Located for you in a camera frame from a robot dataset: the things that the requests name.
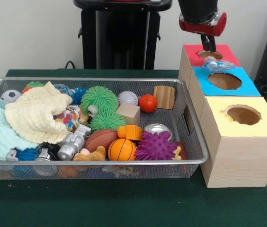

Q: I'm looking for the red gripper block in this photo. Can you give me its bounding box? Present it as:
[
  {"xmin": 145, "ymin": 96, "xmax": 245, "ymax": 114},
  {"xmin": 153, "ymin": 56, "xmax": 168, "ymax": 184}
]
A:
[{"xmin": 178, "ymin": 12, "xmax": 228, "ymax": 53}]

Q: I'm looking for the crushed clear plastic bottle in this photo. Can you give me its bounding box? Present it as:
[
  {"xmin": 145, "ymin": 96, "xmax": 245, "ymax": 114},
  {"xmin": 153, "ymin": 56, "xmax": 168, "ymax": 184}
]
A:
[{"xmin": 203, "ymin": 56, "xmax": 236, "ymax": 71}]

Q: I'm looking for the cream knitted cloth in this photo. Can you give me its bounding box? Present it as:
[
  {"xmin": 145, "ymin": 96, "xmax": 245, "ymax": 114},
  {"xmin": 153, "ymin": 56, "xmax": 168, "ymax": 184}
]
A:
[{"xmin": 4, "ymin": 81, "xmax": 73, "ymax": 144}]

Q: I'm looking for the wooden box with three holes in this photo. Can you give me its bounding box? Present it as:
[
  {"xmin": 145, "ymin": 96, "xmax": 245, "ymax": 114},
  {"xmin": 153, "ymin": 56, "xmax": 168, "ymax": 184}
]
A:
[{"xmin": 178, "ymin": 44, "xmax": 267, "ymax": 189}]

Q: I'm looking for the shallow silver mesh bin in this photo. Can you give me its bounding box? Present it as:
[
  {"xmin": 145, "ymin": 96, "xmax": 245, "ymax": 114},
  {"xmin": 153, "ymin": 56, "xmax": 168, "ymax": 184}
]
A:
[{"xmin": 0, "ymin": 77, "xmax": 209, "ymax": 181}]

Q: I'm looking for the small orange ball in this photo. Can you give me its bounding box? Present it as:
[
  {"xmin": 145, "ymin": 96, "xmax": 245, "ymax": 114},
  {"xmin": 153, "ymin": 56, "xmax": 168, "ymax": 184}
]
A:
[{"xmin": 138, "ymin": 94, "xmax": 158, "ymax": 114}]

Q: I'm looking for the silver drink can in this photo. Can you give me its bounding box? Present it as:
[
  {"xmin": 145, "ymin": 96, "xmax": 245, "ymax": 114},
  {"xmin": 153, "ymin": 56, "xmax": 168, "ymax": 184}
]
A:
[{"xmin": 144, "ymin": 123, "xmax": 173, "ymax": 141}]

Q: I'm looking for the plain wooden cube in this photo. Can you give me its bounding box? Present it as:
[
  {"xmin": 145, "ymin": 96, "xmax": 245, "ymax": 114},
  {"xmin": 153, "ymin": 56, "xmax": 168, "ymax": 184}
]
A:
[{"xmin": 116, "ymin": 102, "xmax": 141, "ymax": 125}]

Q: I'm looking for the purple spiky ball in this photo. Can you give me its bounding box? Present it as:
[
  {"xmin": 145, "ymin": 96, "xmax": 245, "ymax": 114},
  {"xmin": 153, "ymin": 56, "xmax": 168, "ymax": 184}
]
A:
[{"xmin": 134, "ymin": 131, "xmax": 178, "ymax": 161}]

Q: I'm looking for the orange ridged plastic toy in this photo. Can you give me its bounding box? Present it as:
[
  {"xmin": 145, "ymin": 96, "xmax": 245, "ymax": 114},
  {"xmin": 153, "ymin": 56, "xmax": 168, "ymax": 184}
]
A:
[{"xmin": 117, "ymin": 124, "xmax": 143, "ymax": 142}]

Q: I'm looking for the green puffer toy with eyes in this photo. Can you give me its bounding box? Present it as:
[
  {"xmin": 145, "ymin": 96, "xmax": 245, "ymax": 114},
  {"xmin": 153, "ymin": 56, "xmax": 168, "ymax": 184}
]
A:
[{"xmin": 80, "ymin": 86, "xmax": 119, "ymax": 116}]

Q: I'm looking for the orange toy basketball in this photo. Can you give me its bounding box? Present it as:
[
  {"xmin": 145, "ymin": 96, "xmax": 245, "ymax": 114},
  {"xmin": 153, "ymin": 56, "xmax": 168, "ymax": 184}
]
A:
[{"xmin": 107, "ymin": 138, "xmax": 138, "ymax": 161}]

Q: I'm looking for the grey plastic toy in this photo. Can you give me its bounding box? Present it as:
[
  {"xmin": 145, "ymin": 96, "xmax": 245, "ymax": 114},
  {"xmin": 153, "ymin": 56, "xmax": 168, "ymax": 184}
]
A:
[{"xmin": 57, "ymin": 124, "xmax": 92, "ymax": 161}]

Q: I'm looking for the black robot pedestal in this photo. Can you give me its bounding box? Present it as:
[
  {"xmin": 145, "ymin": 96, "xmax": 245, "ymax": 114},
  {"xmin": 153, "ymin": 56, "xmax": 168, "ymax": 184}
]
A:
[{"xmin": 73, "ymin": 0, "xmax": 173, "ymax": 70}]

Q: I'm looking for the thick black cable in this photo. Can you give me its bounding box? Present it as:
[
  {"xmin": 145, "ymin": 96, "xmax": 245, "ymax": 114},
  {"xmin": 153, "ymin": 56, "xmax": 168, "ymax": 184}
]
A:
[{"xmin": 64, "ymin": 61, "xmax": 78, "ymax": 70}]

